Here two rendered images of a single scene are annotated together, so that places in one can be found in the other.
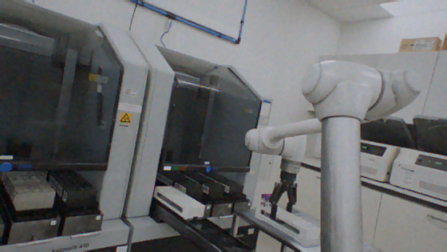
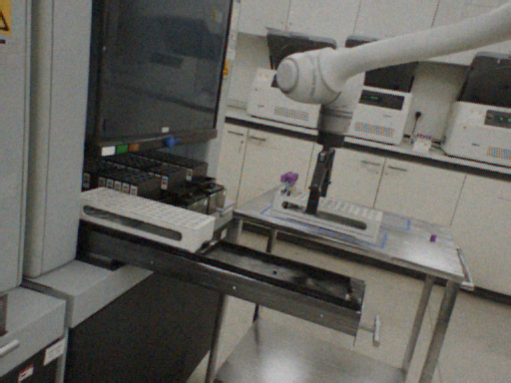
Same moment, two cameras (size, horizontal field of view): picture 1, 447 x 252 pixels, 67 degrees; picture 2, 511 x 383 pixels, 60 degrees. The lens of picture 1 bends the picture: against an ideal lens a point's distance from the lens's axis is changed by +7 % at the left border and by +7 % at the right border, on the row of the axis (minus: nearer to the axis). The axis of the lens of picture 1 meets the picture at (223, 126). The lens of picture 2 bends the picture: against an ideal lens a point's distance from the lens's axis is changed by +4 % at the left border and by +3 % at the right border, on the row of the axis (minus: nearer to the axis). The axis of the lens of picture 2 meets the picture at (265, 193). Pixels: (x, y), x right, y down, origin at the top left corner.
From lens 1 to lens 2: 76 cm
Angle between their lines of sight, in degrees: 36
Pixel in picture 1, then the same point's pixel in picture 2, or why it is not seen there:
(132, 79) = not seen: outside the picture
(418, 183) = (354, 125)
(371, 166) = (301, 109)
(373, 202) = (303, 155)
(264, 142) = (327, 80)
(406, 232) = (338, 185)
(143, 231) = (91, 297)
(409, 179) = not seen: hidden behind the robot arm
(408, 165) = not seen: hidden behind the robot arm
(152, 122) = (62, 33)
